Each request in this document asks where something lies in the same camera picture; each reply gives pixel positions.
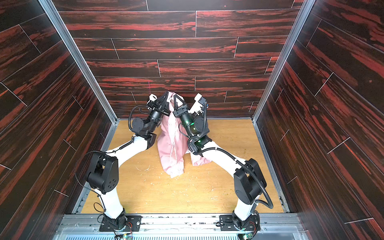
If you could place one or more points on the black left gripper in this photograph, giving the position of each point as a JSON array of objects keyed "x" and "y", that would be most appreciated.
[{"x": 161, "y": 108}]

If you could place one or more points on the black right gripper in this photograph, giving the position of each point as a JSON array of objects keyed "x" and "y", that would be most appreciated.
[{"x": 180, "y": 111}]

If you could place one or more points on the pink zip-up jacket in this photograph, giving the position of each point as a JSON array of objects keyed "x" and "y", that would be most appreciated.
[{"x": 177, "y": 140}]

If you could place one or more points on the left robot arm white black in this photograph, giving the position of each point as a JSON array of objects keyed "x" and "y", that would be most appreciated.
[{"x": 103, "y": 171}]

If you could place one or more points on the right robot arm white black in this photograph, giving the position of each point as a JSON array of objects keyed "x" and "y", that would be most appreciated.
[{"x": 249, "y": 182}]

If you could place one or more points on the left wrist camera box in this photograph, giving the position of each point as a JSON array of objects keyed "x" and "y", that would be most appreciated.
[{"x": 152, "y": 98}]

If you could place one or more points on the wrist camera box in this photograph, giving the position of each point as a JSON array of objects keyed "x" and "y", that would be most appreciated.
[
  {"x": 198, "y": 106},
  {"x": 152, "y": 98}
]

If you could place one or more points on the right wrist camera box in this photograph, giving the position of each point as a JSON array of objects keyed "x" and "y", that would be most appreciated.
[{"x": 198, "y": 106}]

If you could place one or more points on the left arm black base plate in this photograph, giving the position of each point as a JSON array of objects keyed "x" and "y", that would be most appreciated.
[{"x": 129, "y": 223}]

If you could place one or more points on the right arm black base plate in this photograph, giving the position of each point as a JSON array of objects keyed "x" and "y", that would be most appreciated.
[{"x": 233, "y": 223}]

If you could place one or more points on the aluminium front rail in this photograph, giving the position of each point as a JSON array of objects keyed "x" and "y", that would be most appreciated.
[{"x": 181, "y": 227}]

